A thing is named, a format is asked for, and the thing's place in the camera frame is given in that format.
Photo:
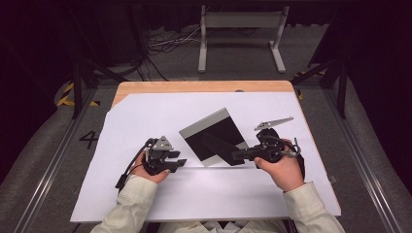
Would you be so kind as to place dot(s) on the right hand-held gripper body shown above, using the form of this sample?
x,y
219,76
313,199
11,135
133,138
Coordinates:
x,y
268,152

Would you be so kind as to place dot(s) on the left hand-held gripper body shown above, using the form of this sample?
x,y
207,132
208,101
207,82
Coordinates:
x,y
158,157

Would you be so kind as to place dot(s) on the black square sheet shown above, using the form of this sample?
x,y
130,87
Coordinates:
x,y
207,127

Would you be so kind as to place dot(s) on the person's left hand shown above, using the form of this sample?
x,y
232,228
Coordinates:
x,y
149,177

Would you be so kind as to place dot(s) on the person's right hand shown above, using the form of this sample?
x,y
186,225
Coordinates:
x,y
286,173

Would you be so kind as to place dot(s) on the white table sheet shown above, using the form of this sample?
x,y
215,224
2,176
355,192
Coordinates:
x,y
155,110

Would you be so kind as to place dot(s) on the yellow black floor tape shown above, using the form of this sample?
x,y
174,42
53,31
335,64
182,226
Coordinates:
x,y
301,95
64,97

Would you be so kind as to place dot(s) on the black tripod stand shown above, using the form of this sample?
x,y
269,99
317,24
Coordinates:
x,y
77,84
341,87

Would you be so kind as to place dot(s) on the grey metal stand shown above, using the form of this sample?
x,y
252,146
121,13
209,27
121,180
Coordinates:
x,y
241,20

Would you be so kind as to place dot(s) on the aluminium floor rail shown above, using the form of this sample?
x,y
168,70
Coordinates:
x,y
366,168
48,168

